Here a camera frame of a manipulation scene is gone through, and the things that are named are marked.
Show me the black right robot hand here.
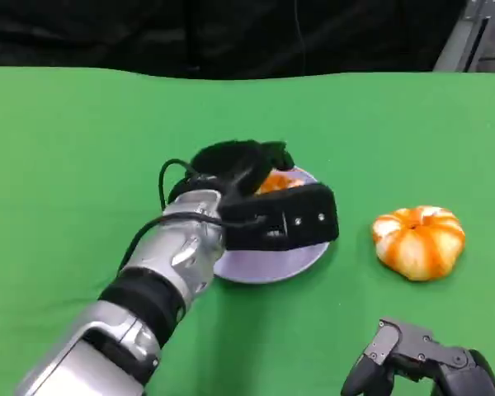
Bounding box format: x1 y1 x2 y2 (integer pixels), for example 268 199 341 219
340 316 495 396

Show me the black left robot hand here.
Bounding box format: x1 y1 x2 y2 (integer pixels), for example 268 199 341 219
188 139 296 197

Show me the orange and white bread roll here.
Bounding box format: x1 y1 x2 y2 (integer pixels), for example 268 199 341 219
255 169 309 196
371 205 466 282

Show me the lilac plate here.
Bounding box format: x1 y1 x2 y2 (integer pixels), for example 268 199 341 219
212 164 331 285

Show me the black backdrop curtain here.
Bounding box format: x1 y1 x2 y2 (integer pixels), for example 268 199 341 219
0 0 468 80

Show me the green table cloth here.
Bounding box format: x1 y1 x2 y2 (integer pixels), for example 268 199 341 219
0 65 495 396

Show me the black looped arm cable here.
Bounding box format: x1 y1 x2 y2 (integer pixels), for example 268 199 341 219
158 158 199 211

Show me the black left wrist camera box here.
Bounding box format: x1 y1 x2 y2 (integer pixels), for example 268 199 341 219
218 182 341 253

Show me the black arm cable to camera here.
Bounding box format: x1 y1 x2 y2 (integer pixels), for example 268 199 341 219
116 213 266 276

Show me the grey metal frame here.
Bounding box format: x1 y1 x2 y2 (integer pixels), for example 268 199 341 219
431 0 495 74

